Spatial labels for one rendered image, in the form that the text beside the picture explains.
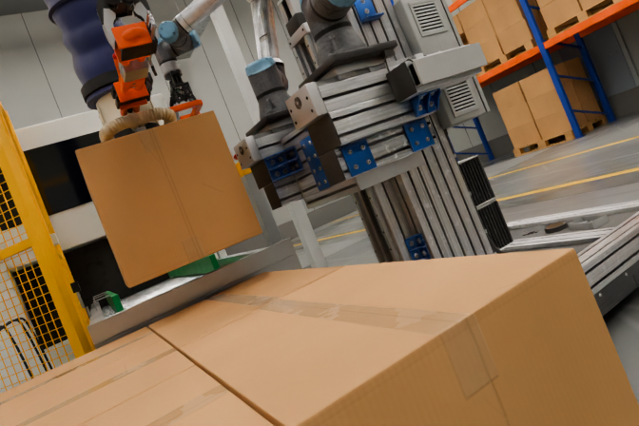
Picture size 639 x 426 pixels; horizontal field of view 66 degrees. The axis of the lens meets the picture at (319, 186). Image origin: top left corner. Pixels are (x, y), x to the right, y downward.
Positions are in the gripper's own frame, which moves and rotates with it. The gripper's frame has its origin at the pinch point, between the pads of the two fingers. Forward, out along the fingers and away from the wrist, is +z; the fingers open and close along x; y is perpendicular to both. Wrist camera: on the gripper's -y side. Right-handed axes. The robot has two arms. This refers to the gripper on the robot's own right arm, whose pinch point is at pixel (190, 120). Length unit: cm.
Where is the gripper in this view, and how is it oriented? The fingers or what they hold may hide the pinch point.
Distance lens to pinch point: 215.3
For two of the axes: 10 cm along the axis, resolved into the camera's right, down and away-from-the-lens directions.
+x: 8.5, -3.4, 4.0
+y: 3.7, -1.6, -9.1
